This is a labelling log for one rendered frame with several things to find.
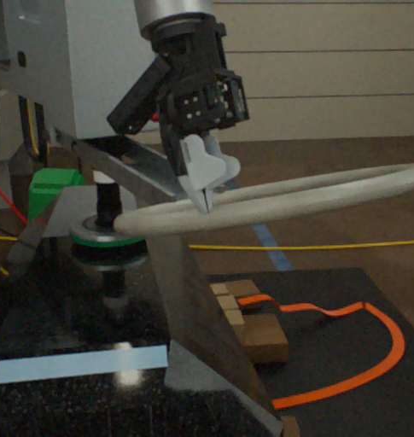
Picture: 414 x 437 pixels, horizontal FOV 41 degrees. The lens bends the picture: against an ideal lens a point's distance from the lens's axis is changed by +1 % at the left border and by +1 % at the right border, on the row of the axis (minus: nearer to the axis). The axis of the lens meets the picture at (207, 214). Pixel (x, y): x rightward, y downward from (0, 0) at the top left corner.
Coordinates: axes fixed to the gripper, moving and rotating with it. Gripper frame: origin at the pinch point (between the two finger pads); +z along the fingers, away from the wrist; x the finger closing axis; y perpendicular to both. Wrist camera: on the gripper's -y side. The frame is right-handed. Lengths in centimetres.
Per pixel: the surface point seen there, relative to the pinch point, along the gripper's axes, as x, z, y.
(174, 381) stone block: 25.5, 30.8, -27.6
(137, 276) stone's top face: 46, 13, -47
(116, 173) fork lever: 42, -11, -44
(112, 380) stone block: 18.3, 27.6, -35.8
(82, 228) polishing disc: 53, -1, -67
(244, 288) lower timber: 187, 44, -93
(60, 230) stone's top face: 58, -1, -80
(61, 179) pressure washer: 163, -30, -176
